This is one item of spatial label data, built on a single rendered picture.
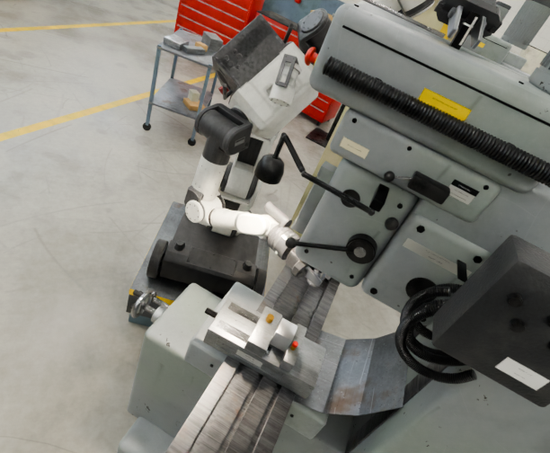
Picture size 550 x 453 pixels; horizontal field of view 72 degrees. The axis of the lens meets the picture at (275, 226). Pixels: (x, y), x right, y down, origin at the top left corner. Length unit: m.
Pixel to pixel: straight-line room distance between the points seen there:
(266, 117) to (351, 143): 0.47
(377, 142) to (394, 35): 0.19
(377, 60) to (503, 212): 0.38
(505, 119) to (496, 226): 0.22
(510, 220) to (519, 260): 0.27
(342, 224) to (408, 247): 0.16
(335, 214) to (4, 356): 1.82
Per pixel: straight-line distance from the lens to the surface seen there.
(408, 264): 0.92
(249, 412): 1.15
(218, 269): 1.93
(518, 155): 0.77
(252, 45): 1.28
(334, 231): 0.93
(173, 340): 1.45
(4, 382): 2.24
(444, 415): 1.06
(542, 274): 0.63
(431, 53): 0.76
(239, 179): 1.72
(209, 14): 6.28
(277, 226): 1.17
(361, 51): 0.77
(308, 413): 1.32
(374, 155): 0.81
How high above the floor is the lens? 1.95
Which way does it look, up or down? 36 degrees down
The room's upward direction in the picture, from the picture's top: 24 degrees clockwise
